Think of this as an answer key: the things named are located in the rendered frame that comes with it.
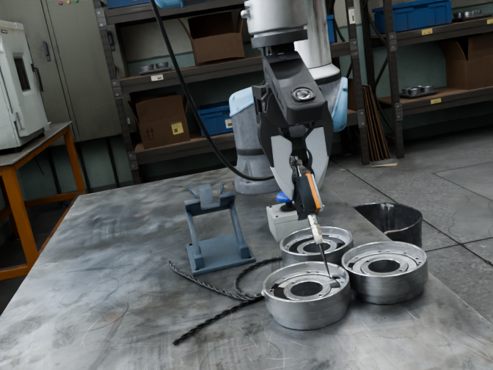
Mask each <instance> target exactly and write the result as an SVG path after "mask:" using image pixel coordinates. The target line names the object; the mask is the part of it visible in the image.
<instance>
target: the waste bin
mask: <svg viewBox="0 0 493 370"><path fill-rule="evenodd" d="M352 207H353V208H354V209H355V210H356V211H358V212H359V213H360V214H361V215H362V216H363V217H364V218H365V219H367V220H368V221H369V222H371V223H372V224H373V225H374V226H375V227H377V228H378V229H379V230H380V231H381V232H382V233H383V234H385V235H386V236H387V237H388V238H390V239H391V240H392V241H395V242H406V243H410V244H413V245H416V246H418V247H420V248H421V249H422V223H423V215H422V214H421V212H420V211H418V210H417V209H415V208H412V207H410V206H406V205H403V204H399V203H366V204H362V205H357V206H352ZM397 230H398V231H397ZM387 231H392V232H388V233H385V232H387Z"/></svg>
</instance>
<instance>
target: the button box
mask: <svg viewBox="0 0 493 370"><path fill-rule="evenodd" d="M292 203H293V206H292V207H290V208H287V207H286V206H285V203H283V204H279V205H275V206H267V207H266V210H267V214H268V220H269V229H270V231H271V233H272V235H273V237H274V238H275V240H276V242H277V244H279V243H280V242H281V240H282V239H283V238H284V237H285V236H287V235H288V234H289V233H293V232H294V231H298V230H301V229H304V228H310V226H309V223H308V220H307V219H306V220H299V221H298V218H299V217H298V215H297V211H296V207H295V203H294V201H293V202H292Z"/></svg>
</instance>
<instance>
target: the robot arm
mask: <svg viewBox="0 0 493 370"><path fill-rule="evenodd" d="M210 1H217V0H155V2H156V4H157V5H158V6H159V7H160V8H162V9H171V8H176V7H181V8H184V7H185V6H190V5H194V4H202V3H206V2H210ZM244 6H245V9H246V10H242V11H241V17H242V18H247V26H248V31H249V33H250V34H251V35H254V37H253V38H251V43H252V48H258V50H260V51H261V56H262V62H263V71H264V76H265V81H263V83H262V84H258V85H253V86H251V87H249V88H246V89H244V90H240V91H238V92H235V93H233V94H232V95H231V96H230V100H229V104H230V116H231V120H232V124H233V133H234V137H235V146H236V150H237V155H238V160H237V165H236V169H237V170H238V171H240V172H241V173H243V174H245V175H249V176H253V177H263V176H267V175H272V174H274V177H275V178H273V179H270V180H267V181H250V180H247V179H245V178H242V177H240V176H238V175H236V174H235V190H236V191H237V192H239V193H241V194H247V195H259V194H267V193H272V192H278V191H281V190H282V191H283V192H284V193H285V195H286V196H287V197H288V198H289V199H290V200H294V195H295V186H294V184H293V180H294V178H296V173H295V170H294V169H292V167H291V165H290V163H291V154H292V142H291V141H290V140H288V139H287V138H293V137H302V143H303V146H304V148H305V149H306V151H307V156H308V159H309V160H308V167H309V168H310V171H311V174H313V176H314V179H315V183H316V186H317V189H318V191H319V190H320V188H321V185H322V183H323V181H324V177H325V174H326V169H327V165H328V161H329V156H330V153H331V147H332V138H333V133H334V132H338V131H342V130H343V129H344V128H345V127H346V122H347V103H348V79H347V78H344V77H340V70H339V69H338V68H337V67H335V66H334V65H333V64H332V59H331V53H330V46H329V34H328V27H327V21H326V9H325V2H324V0H244Z"/></svg>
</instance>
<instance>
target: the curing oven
mask: <svg viewBox="0 0 493 370"><path fill-rule="evenodd" d="M35 71H37V75H36V72H35ZM37 77H38V80H39V83H40V86H39V83H38V80H37ZM41 92H44V90H43V85H42V82H41V78H40V73H39V70H38V68H37V67H36V66H35V65H34V63H33V60H32V54H31V51H30V47H29V43H28V41H27V38H26V34H25V31H24V28H23V24H22V23H13V22H9V21H2V20H0V150H3V149H8V148H12V152H13V153H19V152H21V149H20V146H22V145H23V144H25V143H26V142H28V141H29V140H31V139H33V138H35V137H36V136H38V137H44V136H45V135H44V132H46V131H47V130H49V129H50V127H49V124H48V117H47V114H46V110H45V106H44V103H43V97H42V94H41Z"/></svg>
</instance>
